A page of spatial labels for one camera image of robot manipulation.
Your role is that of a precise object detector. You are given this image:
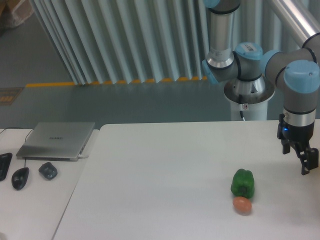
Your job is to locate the brown egg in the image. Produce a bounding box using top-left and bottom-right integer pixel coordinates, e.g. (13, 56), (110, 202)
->
(232, 196), (252, 214)

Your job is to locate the black keyboard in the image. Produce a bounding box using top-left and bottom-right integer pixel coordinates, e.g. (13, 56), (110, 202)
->
(0, 152), (13, 181)

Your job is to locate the robot base cable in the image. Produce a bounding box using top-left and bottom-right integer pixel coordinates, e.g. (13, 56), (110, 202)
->
(237, 94), (247, 122)

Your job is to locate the silver closed laptop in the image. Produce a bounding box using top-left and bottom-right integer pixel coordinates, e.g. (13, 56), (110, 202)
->
(16, 122), (95, 162)

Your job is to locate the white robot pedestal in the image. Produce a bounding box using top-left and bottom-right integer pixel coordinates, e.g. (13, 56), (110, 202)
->
(229, 100), (268, 121)

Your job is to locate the dark grey small device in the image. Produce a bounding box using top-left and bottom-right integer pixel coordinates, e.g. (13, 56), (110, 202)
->
(38, 162), (58, 180)

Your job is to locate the green bell pepper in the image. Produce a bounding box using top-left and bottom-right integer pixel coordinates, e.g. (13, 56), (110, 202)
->
(230, 168), (255, 199)

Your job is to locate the black computer mouse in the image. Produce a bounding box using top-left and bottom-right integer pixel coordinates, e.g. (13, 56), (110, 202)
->
(11, 167), (30, 191)

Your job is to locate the black mouse cable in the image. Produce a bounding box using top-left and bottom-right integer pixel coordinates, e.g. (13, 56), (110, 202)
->
(0, 127), (34, 169)

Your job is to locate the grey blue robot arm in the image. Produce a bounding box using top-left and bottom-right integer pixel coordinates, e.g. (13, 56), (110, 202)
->
(202, 0), (320, 175)

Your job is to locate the white folding partition screen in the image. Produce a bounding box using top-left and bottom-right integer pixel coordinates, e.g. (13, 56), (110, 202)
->
(29, 0), (311, 86)

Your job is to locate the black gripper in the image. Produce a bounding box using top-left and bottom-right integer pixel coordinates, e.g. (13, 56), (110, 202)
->
(277, 113), (319, 175)

